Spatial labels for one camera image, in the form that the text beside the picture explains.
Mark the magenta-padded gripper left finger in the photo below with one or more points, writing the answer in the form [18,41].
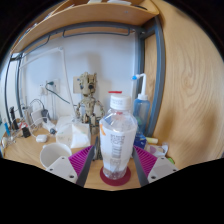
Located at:
[78,163]

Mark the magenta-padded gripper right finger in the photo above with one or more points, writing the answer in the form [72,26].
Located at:
[148,163]

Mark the clear plastic water bottle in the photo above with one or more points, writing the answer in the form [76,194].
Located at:
[118,140]

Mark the white pink small packet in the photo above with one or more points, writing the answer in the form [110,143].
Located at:
[159,150]

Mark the yellow green tube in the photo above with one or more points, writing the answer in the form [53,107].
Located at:
[151,140]

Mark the small blue printed box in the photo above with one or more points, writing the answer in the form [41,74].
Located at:
[140,140]

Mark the white ceramic mug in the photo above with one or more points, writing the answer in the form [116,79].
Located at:
[53,153]

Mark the flat round red coaster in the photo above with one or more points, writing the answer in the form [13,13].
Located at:
[126,180]

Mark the white tissue pack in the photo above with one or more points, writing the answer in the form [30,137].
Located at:
[76,135]

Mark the white earbuds case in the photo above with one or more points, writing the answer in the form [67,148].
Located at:
[41,138]

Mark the white power strip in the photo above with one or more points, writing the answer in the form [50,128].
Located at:
[50,127]

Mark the wooden tree figurine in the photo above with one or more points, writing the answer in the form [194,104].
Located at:
[88,106]

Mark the blue tube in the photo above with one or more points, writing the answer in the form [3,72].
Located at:
[6,129]

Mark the white desk lamp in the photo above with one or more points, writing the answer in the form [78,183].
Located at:
[66,80]

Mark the wooden shelf unit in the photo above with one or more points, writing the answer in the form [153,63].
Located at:
[93,16]

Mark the grey metal frame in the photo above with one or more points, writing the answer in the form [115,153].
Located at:
[159,73]

